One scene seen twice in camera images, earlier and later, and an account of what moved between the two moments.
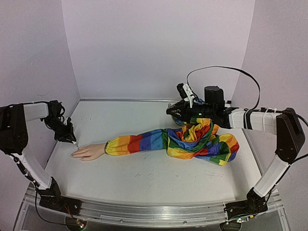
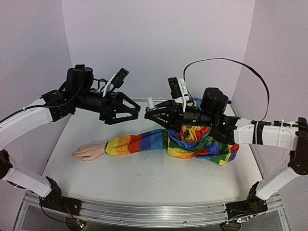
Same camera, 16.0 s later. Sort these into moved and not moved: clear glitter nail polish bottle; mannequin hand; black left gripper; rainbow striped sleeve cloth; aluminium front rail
Moved: clear glitter nail polish bottle; black left gripper
Not moved: mannequin hand; rainbow striped sleeve cloth; aluminium front rail
